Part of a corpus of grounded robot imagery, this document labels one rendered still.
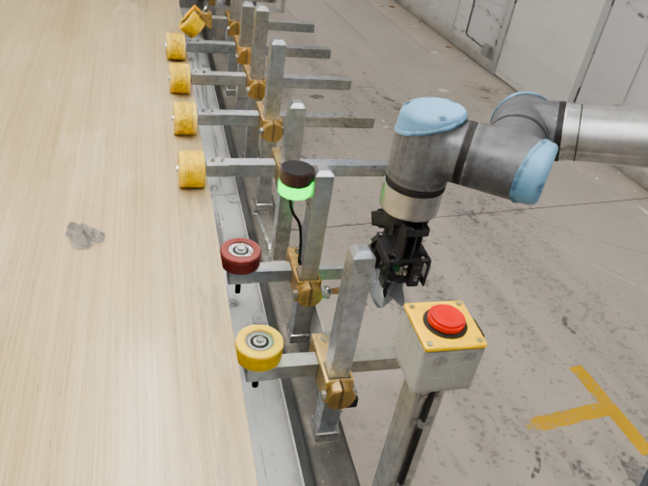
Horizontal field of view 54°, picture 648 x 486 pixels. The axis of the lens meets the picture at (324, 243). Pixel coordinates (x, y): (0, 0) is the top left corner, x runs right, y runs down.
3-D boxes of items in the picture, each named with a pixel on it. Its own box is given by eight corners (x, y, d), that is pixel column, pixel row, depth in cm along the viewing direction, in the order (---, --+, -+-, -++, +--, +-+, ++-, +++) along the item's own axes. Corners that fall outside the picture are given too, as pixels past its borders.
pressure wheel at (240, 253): (254, 278, 135) (257, 234, 129) (259, 304, 129) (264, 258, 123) (216, 280, 133) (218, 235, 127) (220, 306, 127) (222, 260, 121)
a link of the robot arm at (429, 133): (466, 127, 82) (392, 107, 84) (443, 207, 90) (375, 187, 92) (477, 102, 90) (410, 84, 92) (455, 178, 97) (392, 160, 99)
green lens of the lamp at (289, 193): (307, 182, 118) (309, 172, 117) (313, 200, 113) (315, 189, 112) (275, 182, 116) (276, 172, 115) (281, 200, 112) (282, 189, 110)
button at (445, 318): (453, 312, 70) (457, 301, 69) (468, 338, 67) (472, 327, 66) (419, 314, 69) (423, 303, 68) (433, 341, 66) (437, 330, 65)
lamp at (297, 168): (297, 255, 127) (310, 159, 115) (303, 272, 123) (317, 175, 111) (268, 256, 126) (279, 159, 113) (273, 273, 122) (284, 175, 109)
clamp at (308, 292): (307, 264, 138) (310, 246, 135) (320, 307, 127) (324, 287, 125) (282, 265, 136) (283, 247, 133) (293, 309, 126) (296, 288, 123)
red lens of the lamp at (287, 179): (309, 170, 116) (310, 159, 115) (315, 188, 112) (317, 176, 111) (276, 170, 115) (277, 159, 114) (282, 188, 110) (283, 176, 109)
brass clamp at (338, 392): (337, 350, 119) (340, 331, 116) (356, 408, 109) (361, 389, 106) (305, 353, 117) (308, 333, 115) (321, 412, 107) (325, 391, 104)
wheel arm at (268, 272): (422, 269, 142) (426, 254, 139) (427, 279, 139) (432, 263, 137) (225, 277, 131) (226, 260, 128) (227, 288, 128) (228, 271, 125)
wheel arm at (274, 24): (311, 30, 232) (312, 21, 230) (313, 33, 230) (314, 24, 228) (210, 23, 222) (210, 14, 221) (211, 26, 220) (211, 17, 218)
